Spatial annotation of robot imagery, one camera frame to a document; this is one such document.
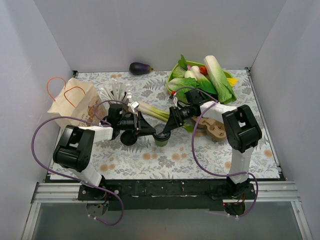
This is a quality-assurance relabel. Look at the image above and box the black plastic cup lid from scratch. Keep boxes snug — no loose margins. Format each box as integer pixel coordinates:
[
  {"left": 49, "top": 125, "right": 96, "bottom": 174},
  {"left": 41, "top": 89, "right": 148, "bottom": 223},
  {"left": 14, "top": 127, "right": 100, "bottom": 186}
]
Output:
[{"left": 152, "top": 123, "right": 171, "bottom": 141}]

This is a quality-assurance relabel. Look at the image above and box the green paper coffee cup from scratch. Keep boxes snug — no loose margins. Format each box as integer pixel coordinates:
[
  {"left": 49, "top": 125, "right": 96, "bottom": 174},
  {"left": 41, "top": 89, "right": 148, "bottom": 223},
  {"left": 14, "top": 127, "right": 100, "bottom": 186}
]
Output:
[{"left": 153, "top": 137, "right": 169, "bottom": 147}]

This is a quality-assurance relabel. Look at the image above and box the brown pulp cup carrier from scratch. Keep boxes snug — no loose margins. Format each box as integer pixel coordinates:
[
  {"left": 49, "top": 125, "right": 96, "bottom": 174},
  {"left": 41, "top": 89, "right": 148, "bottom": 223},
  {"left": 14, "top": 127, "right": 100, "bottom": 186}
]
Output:
[{"left": 195, "top": 117, "right": 227, "bottom": 141}]

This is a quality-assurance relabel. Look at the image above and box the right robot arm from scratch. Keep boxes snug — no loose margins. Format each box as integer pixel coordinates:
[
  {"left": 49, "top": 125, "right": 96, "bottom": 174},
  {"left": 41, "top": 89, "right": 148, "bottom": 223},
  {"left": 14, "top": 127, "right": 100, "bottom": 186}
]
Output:
[{"left": 162, "top": 87, "right": 262, "bottom": 199}]

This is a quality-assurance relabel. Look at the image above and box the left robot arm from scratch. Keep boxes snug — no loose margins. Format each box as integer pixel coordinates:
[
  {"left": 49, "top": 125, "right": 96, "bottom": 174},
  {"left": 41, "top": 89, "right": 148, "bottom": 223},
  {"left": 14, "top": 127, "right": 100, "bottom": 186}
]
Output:
[{"left": 53, "top": 101, "right": 156, "bottom": 200}]

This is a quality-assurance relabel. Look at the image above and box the brown paper takeout bag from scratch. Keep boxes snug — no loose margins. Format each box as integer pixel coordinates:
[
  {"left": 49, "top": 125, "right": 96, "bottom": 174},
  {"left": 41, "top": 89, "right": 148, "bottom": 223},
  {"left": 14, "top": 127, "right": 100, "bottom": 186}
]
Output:
[{"left": 46, "top": 77, "right": 108, "bottom": 124}]

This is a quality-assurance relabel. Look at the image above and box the floral table mat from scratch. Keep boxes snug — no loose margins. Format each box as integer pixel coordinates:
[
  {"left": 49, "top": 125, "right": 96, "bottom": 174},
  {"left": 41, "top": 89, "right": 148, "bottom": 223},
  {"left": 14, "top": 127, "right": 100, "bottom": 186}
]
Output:
[{"left": 77, "top": 69, "right": 280, "bottom": 180}]

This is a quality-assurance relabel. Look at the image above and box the green onion bunch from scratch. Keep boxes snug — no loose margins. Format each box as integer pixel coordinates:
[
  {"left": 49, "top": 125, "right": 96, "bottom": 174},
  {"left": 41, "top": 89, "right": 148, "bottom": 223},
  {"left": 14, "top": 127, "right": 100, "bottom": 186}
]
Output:
[{"left": 132, "top": 100, "right": 197, "bottom": 133}]

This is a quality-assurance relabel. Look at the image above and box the grey cup of straws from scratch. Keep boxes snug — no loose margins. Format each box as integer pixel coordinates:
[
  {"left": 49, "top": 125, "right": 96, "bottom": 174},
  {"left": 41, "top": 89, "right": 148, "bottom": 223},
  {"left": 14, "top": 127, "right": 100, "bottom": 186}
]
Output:
[{"left": 98, "top": 80, "right": 132, "bottom": 111}]

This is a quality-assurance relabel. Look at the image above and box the green leafy lettuce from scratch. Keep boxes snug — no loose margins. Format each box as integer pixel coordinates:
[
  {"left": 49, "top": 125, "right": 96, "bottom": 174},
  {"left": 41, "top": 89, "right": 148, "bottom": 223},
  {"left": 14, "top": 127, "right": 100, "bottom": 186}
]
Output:
[{"left": 166, "top": 77, "right": 200, "bottom": 99}]

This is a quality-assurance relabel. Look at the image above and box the bok choy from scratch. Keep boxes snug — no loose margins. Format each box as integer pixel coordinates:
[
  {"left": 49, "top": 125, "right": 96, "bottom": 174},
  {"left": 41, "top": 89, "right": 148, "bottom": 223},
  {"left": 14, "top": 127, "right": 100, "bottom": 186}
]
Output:
[{"left": 184, "top": 65, "right": 217, "bottom": 95}]

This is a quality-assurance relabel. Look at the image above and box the green vegetable tray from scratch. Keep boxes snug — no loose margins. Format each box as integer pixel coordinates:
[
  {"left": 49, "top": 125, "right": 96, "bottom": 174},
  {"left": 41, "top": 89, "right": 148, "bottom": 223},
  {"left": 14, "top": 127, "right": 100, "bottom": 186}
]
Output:
[{"left": 165, "top": 60, "right": 233, "bottom": 106}]

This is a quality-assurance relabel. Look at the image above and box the long napa cabbage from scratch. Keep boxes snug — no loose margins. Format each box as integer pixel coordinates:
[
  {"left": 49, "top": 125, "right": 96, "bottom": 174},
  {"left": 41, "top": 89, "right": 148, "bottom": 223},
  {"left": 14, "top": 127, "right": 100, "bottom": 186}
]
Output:
[{"left": 204, "top": 55, "right": 237, "bottom": 104}]

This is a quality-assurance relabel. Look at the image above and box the purple eggplant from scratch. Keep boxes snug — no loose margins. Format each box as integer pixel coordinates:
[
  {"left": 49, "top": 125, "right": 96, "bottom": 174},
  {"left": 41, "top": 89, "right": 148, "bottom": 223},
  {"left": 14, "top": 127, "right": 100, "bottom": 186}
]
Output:
[{"left": 129, "top": 62, "right": 154, "bottom": 75}]

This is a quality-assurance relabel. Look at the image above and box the yellow pepper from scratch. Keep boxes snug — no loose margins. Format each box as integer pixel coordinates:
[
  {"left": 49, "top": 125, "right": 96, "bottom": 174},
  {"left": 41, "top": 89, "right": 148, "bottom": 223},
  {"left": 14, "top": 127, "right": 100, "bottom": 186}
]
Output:
[{"left": 227, "top": 78, "right": 238, "bottom": 87}]

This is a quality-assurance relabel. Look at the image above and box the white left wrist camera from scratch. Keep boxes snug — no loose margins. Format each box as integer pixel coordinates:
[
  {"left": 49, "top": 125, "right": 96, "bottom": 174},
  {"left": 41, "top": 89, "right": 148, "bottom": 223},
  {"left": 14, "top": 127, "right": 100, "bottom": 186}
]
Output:
[{"left": 127, "top": 101, "right": 140, "bottom": 114}]

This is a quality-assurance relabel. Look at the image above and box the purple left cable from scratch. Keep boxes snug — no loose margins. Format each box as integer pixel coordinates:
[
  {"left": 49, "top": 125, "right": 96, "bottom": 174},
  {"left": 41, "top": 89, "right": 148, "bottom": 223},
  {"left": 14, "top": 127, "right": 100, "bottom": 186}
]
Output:
[{"left": 30, "top": 99, "right": 131, "bottom": 227}]

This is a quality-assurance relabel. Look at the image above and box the purple cable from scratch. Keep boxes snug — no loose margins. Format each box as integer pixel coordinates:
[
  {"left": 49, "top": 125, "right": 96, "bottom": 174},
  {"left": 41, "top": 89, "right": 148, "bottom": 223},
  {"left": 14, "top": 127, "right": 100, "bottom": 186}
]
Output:
[
  {"left": 30, "top": 99, "right": 131, "bottom": 227},
  {"left": 172, "top": 86, "right": 259, "bottom": 218}
]

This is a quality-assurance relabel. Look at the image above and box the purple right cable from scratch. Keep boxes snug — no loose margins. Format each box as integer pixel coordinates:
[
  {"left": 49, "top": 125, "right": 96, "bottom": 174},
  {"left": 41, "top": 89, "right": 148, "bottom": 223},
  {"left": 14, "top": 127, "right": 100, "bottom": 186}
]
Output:
[{"left": 172, "top": 86, "right": 259, "bottom": 218}]

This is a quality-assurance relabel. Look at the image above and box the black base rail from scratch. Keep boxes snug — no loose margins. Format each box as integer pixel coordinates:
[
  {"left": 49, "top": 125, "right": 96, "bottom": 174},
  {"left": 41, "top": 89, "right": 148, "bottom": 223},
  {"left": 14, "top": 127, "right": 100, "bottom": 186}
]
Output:
[{"left": 77, "top": 179, "right": 256, "bottom": 215}]

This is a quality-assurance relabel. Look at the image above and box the aluminium frame rail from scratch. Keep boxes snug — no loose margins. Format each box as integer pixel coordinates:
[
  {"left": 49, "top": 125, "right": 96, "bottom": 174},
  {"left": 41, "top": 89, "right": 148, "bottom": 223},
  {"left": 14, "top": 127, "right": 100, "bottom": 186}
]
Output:
[{"left": 32, "top": 182, "right": 80, "bottom": 204}]

